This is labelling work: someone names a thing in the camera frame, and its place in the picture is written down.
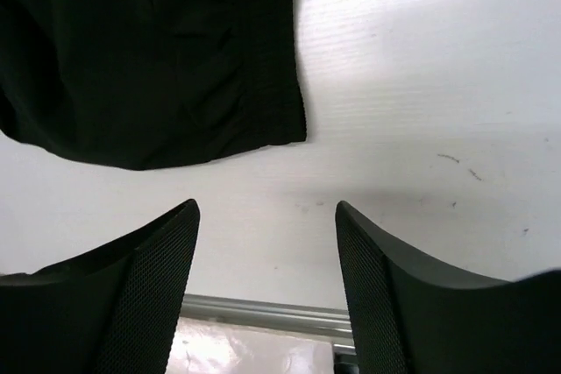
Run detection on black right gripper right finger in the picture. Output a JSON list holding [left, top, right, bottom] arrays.
[[335, 201, 560, 373]]

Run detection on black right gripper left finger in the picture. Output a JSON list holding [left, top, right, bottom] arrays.
[[1, 200, 200, 373]]

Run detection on black shorts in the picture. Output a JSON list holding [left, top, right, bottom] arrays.
[[1, 0, 307, 170]]

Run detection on aluminium front rail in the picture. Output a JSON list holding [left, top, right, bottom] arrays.
[[180, 294, 352, 340]]

